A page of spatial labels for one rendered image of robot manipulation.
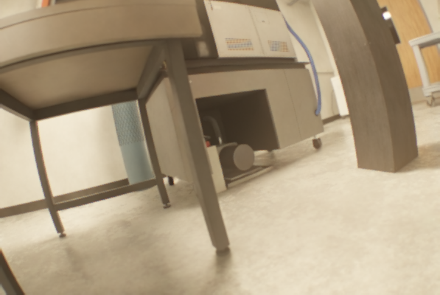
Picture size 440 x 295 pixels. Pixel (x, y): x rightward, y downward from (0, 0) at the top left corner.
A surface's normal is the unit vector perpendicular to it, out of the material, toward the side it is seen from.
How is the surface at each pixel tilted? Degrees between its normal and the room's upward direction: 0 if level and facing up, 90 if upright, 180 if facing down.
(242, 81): 90
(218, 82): 90
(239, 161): 90
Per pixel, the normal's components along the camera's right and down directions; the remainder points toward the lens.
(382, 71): 0.16, -0.04
